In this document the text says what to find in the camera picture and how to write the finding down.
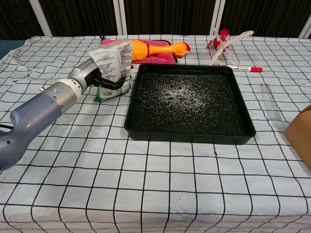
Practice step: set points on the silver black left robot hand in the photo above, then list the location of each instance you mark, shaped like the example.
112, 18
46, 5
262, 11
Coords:
85, 71

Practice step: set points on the white printed pouch bag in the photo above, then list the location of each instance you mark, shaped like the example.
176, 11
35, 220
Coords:
111, 58

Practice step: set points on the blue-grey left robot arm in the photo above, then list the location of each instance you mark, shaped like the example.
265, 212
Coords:
36, 114

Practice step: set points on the black square plastic tray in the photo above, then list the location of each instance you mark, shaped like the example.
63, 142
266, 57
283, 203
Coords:
189, 136

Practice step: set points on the yellow rubber chicken toy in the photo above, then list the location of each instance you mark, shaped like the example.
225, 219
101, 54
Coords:
155, 50

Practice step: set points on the pink towel with black trim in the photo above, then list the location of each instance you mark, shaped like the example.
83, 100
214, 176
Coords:
162, 58

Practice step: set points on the white black checkered tablecloth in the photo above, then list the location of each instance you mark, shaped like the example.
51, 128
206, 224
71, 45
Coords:
121, 184

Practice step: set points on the white marker with red cap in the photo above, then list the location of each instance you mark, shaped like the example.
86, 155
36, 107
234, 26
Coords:
239, 68

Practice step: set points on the transparent plastic ruler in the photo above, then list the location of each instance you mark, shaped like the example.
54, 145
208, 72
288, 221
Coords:
271, 102

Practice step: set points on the brown cardboard box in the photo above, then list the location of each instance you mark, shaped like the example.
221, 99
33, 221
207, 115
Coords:
300, 138

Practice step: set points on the white partition frame post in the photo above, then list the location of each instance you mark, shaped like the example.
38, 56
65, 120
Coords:
120, 17
43, 19
217, 14
306, 29

